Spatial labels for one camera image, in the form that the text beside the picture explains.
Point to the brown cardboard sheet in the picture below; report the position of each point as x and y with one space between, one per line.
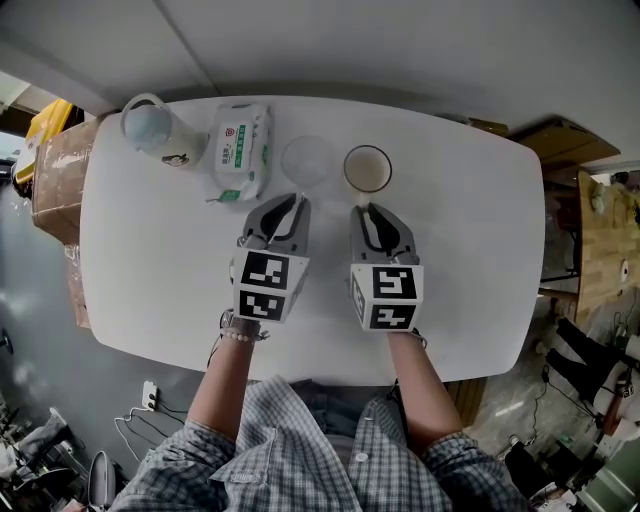
565 142

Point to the grey bag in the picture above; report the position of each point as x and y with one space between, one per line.
102 480

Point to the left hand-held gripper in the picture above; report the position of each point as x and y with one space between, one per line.
265 285

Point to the yellow lidded storage bin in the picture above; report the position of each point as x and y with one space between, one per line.
47 117

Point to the person's left forearm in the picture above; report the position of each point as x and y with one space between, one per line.
220 390

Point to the light wooden table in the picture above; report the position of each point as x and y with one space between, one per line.
605 240

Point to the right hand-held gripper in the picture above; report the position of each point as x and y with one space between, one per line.
395 295

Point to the white power strip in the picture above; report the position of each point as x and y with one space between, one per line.
150 395

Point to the white leaf-print cup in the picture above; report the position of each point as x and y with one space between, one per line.
367 167

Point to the black wrist band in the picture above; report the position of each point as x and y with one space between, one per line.
421 337

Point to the white penguin thermos bottle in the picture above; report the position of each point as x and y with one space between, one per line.
155 132

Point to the clear plastic bags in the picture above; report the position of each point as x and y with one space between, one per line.
77 285

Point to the white wet wipes pack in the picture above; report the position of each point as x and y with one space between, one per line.
242 145

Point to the grey trousers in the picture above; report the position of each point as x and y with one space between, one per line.
340 405

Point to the grey plaid shirt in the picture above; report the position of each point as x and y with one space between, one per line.
280 475

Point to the dark wooden slat panel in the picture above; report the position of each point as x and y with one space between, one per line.
467 400

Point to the clear glass cup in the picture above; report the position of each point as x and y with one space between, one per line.
307 161

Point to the beige undershirt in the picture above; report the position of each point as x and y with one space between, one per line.
345 450

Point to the person's right forearm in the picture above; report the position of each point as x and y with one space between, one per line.
425 395

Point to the grey wrist band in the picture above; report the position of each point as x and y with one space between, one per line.
240 324

